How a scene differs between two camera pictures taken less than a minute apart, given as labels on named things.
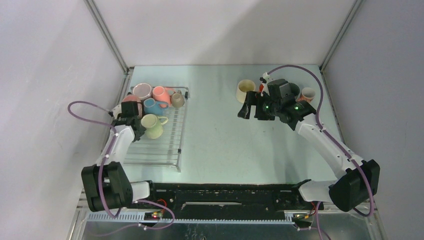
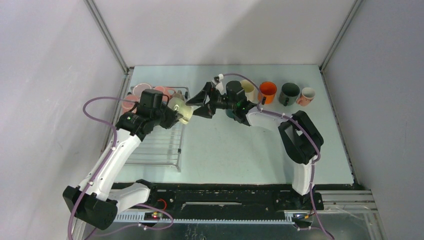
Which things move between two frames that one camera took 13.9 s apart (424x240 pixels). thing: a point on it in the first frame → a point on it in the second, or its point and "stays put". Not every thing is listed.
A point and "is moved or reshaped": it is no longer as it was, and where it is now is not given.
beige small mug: x=177 y=100 stays put
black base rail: x=227 y=197 stays put
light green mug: x=153 y=125 is moved or reshaped
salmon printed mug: x=307 y=94 stays put
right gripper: x=254 y=98 → x=199 y=100
